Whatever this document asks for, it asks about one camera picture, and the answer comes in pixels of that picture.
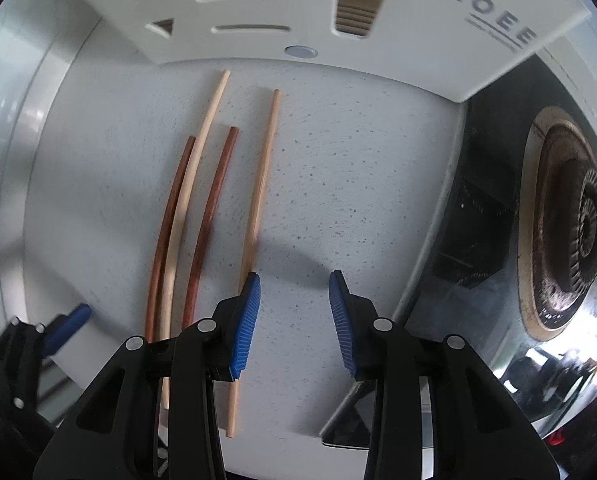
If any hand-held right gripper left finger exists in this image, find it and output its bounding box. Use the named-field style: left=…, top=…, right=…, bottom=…
left=32, top=271, right=262, bottom=480

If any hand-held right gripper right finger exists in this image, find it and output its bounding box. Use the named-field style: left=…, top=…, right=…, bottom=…
left=328, top=269, right=562, bottom=480

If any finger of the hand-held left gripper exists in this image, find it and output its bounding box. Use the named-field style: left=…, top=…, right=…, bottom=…
left=0, top=355, right=59, bottom=442
left=6, top=304, right=93, bottom=361

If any light wooden chopstick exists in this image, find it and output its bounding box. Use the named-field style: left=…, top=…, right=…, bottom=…
left=226, top=89, right=282, bottom=438
left=158, top=70, right=232, bottom=413

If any dark brown chopstick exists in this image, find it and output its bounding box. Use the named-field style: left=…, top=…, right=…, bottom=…
left=181, top=126, right=240, bottom=336
left=145, top=135, right=198, bottom=346

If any white utensil holder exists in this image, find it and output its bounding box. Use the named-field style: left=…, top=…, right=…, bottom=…
left=53, top=0, right=592, bottom=104

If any black glass gas stove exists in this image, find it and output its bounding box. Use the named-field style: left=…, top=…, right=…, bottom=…
left=321, top=52, right=597, bottom=480

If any gas stove burner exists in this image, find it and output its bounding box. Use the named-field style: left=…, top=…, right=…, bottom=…
left=518, top=107, right=597, bottom=344

